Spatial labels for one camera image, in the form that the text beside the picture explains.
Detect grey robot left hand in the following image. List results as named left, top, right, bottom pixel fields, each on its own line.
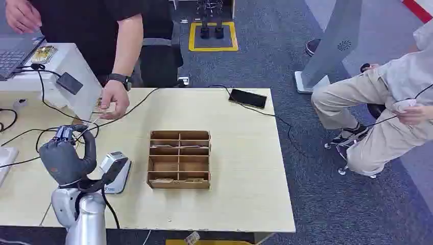
left=39, top=124, right=98, bottom=187

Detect standing person's left hand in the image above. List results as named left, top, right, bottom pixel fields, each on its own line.
left=99, top=80, right=131, bottom=120

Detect standing person's right hand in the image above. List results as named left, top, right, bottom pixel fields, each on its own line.
left=5, top=0, right=43, bottom=35

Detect seated person's hand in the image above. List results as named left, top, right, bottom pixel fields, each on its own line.
left=393, top=104, right=433, bottom=126

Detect stack of gold cards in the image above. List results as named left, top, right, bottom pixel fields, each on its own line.
left=92, top=97, right=118, bottom=115

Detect black wrist watch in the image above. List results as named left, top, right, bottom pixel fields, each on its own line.
left=107, top=72, right=133, bottom=92

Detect seated person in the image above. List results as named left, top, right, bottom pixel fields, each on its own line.
left=310, top=20, right=433, bottom=178

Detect black wheeled stool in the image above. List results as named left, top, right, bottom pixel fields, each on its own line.
left=324, top=63, right=387, bottom=179

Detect grey laptop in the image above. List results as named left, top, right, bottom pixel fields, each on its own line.
left=0, top=33, right=46, bottom=82

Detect gold card pack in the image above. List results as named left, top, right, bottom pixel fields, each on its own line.
left=30, top=45, right=58, bottom=64

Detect black adapter box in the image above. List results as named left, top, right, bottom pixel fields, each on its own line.
left=55, top=71, right=84, bottom=95

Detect white riser stand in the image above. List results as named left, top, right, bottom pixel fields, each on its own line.
left=0, top=42, right=103, bottom=121

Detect white flat tray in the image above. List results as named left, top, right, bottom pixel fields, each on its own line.
left=0, top=146, right=19, bottom=188

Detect black office chair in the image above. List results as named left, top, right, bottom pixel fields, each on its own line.
left=139, top=0, right=185, bottom=89

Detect standing person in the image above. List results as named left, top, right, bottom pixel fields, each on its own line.
left=5, top=0, right=174, bottom=120

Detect wooden divided card box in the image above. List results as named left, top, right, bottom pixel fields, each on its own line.
left=147, top=130, right=211, bottom=190

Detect grey kiosk stand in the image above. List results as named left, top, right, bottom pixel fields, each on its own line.
left=294, top=0, right=363, bottom=94

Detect black shoe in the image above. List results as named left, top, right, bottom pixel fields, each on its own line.
left=304, top=38, right=322, bottom=58

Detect black robot legs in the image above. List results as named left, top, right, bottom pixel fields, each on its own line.
left=196, top=0, right=226, bottom=40

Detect black smartphone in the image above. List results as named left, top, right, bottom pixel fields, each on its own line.
left=228, top=88, right=268, bottom=110

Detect small paper tag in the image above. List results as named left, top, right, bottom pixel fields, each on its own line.
left=184, top=231, right=201, bottom=245

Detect long black cable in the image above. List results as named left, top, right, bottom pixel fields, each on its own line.
left=0, top=88, right=160, bottom=169

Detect thin black headset cable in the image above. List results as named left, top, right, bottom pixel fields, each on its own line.
left=338, top=83, right=433, bottom=144

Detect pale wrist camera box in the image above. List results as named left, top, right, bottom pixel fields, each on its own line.
left=99, top=151, right=131, bottom=177

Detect looped black cable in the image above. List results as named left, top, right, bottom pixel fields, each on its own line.
left=15, top=63, right=100, bottom=154

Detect short black cable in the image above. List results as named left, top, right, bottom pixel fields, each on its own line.
left=0, top=108, right=18, bottom=133

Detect black phone cable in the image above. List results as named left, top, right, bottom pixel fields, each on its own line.
left=207, top=84, right=307, bottom=158

